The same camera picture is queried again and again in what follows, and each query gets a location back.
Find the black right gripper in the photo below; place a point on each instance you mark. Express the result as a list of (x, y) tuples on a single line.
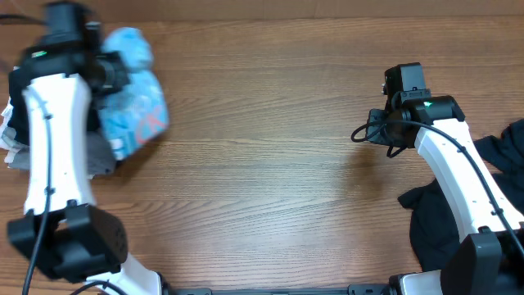
[(375, 119)]

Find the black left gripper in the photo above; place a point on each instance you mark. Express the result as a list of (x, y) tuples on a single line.
[(115, 61)]

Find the light blue t-shirt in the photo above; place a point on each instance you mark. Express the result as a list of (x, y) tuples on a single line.
[(138, 113)]

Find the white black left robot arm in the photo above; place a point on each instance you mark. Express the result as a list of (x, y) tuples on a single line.
[(63, 233)]

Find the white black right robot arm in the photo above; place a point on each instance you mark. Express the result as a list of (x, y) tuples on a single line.
[(490, 257)]

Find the folded grey garment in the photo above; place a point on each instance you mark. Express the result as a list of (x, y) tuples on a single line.
[(101, 160)]

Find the folded black garment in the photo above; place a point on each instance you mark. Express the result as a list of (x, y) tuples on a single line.
[(19, 117)]

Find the black shirt pile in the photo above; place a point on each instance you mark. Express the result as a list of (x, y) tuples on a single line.
[(433, 233)]

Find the folded white garment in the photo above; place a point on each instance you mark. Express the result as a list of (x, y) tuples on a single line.
[(8, 134)]

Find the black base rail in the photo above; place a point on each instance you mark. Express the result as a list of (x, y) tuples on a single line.
[(353, 289)]

